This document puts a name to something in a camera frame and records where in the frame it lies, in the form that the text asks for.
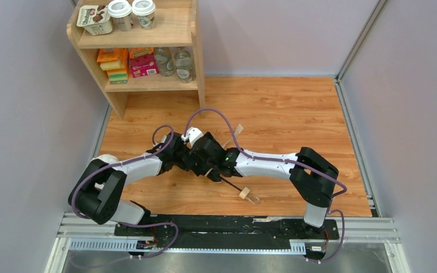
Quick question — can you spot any beige folding umbrella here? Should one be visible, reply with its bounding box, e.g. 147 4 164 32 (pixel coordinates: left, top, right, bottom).
220 145 260 205

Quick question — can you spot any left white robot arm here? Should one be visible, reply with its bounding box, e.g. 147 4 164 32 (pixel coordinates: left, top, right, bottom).
68 133 191 225

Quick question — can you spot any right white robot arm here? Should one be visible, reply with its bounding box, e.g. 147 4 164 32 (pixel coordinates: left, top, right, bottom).
185 127 339 228

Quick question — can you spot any white crumpled plastic bag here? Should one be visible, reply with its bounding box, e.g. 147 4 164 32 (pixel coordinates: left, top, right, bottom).
95 154 119 164

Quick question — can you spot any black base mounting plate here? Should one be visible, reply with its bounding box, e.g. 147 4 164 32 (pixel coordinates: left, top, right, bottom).
114 214 340 250

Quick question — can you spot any right clear glass bottle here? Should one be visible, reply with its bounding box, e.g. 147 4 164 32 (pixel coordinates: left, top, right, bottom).
174 47 193 83

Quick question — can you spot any clear glass bottle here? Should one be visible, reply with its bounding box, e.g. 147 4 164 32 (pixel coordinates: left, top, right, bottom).
154 47 175 77
174 47 193 83

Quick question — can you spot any left clear glass bottle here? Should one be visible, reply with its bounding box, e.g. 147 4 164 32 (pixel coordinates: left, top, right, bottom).
154 47 175 77

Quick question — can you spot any pink orange snack box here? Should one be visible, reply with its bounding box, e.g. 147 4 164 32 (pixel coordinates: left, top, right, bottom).
129 47 159 78

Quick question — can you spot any orange sponge pack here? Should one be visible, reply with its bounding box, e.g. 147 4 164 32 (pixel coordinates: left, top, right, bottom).
97 48 129 84

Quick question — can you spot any wooden shelf unit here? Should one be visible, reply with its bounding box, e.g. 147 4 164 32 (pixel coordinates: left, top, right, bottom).
67 1 205 118

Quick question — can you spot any right white lidded cup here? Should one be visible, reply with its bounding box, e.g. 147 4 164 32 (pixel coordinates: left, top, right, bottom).
131 0 156 30

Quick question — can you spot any white lidded cup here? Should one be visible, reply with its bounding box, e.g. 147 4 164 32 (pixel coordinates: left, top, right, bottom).
108 0 133 31
131 0 156 30

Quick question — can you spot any left white lidded cup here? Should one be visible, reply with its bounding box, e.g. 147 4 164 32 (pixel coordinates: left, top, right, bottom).
108 0 133 31

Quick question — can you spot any Chobani yogurt tub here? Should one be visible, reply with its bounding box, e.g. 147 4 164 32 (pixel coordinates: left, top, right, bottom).
76 5 113 36

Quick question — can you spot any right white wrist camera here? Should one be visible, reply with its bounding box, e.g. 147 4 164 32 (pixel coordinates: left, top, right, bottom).
181 127 204 148

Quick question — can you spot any aluminium frame rail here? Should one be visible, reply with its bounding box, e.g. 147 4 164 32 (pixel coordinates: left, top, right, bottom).
56 213 410 272

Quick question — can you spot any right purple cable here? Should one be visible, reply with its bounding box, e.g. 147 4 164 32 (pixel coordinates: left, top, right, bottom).
183 108 348 263

